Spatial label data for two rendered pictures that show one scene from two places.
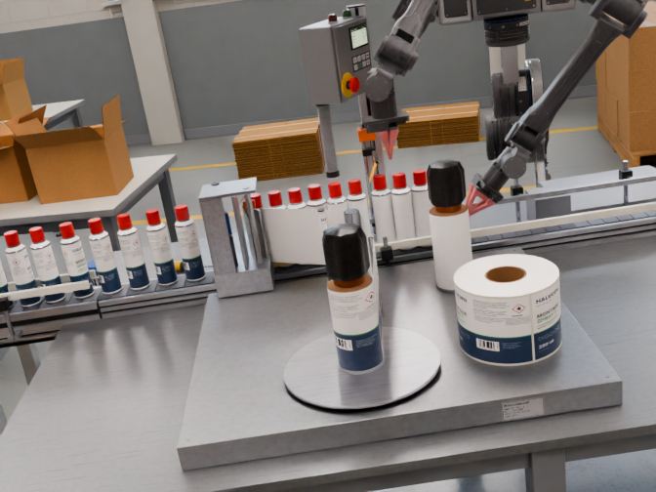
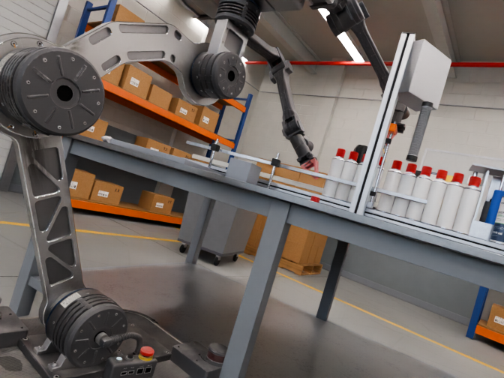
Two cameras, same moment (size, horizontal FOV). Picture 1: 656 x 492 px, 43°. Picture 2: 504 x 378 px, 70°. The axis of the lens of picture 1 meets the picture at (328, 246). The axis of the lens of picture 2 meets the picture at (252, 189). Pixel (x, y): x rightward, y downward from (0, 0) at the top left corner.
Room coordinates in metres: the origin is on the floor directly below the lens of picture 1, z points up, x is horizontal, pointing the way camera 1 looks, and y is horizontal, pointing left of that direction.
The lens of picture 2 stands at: (3.47, 0.04, 0.79)
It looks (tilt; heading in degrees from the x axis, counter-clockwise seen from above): 1 degrees up; 206
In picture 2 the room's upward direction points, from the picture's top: 17 degrees clockwise
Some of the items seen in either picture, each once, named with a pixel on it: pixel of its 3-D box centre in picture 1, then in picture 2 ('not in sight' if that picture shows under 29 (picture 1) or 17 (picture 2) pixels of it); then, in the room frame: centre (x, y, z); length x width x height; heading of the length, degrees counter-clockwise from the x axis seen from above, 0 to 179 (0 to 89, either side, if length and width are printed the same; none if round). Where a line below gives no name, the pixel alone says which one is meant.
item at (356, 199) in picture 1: (358, 217); (390, 187); (2.03, -0.09, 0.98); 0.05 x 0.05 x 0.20
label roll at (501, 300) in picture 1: (508, 307); not in sight; (1.45, -0.33, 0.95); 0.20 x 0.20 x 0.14
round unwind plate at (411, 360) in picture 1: (361, 365); not in sight; (1.43, -0.03, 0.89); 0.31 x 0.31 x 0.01
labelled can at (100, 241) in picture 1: (103, 256); not in sight; (2.03, 0.58, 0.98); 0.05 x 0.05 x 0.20
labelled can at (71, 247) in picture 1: (75, 260); not in sight; (2.03, 0.66, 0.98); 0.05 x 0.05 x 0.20
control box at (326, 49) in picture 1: (338, 60); (418, 77); (2.11, -0.10, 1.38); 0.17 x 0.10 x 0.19; 145
